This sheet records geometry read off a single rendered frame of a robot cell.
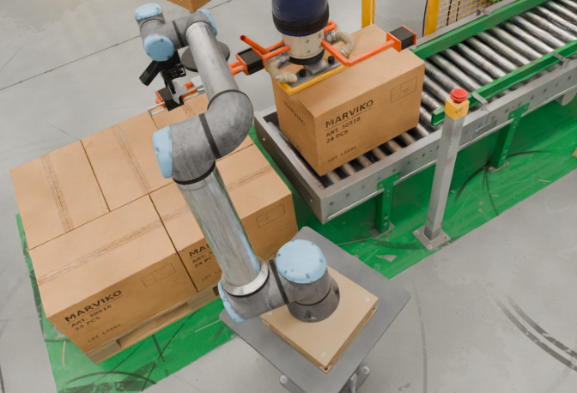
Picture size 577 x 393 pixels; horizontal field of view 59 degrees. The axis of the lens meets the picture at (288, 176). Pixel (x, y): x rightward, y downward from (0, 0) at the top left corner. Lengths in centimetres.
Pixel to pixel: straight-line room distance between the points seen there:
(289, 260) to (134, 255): 101
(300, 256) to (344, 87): 97
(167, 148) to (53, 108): 316
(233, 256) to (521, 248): 191
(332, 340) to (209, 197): 71
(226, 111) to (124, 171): 161
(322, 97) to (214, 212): 108
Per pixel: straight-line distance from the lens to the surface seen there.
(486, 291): 283
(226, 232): 138
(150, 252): 240
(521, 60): 322
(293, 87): 210
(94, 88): 434
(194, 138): 119
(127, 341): 284
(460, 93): 216
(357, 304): 179
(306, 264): 157
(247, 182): 250
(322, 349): 174
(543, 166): 341
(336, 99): 225
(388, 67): 241
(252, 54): 209
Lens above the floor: 244
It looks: 50 degrees down
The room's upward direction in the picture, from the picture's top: 9 degrees counter-clockwise
